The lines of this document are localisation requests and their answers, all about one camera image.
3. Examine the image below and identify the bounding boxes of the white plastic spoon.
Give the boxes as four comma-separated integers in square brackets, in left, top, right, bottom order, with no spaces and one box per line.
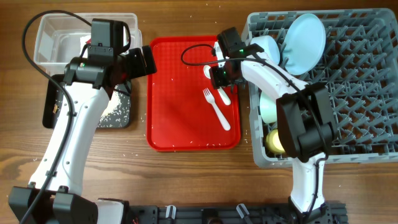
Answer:
[203,65,231,105]

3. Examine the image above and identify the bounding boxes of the light blue bowl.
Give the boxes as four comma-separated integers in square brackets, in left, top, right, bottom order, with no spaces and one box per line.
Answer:
[250,35,280,65]

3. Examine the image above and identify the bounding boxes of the mint green bowl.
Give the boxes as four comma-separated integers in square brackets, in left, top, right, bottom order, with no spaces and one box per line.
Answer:
[259,92,277,124]

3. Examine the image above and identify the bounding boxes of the rice and food scraps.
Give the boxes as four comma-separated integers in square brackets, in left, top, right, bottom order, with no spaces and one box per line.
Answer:
[52,90,131,128]

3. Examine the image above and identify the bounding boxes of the light blue round plate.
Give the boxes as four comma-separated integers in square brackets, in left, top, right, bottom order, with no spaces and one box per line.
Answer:
[282,13,326,75]

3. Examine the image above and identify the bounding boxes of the yellow plastic cup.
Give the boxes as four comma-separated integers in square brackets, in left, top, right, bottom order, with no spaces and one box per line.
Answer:
[266,129,285,154]

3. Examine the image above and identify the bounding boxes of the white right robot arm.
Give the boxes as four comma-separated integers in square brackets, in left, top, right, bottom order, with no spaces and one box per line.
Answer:
[210,27,337,223]

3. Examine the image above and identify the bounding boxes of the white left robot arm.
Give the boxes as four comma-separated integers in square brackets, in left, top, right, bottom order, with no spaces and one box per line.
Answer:
[9,19,157,223]

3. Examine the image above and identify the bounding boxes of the black waste tray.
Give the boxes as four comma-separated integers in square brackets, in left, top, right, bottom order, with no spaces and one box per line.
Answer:
[42,73,132,130]

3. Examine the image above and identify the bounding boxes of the grey dishwasher rack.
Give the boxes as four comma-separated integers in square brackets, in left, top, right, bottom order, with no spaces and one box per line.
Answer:
[242,8,397,168]

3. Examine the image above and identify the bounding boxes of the white plastic fork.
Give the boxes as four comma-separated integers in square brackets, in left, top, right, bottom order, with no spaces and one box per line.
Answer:
[203,88,231,131]

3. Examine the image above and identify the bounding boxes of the red plastic tray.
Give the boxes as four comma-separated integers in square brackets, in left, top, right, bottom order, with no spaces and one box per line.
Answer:
[146,35,241,152]

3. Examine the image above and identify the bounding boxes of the clear plastic bin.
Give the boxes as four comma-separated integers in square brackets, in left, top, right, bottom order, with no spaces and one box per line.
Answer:
[34,12,142,76]

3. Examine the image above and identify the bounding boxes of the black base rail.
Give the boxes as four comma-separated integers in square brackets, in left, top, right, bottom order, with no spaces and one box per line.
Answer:
[124,201,348,224]

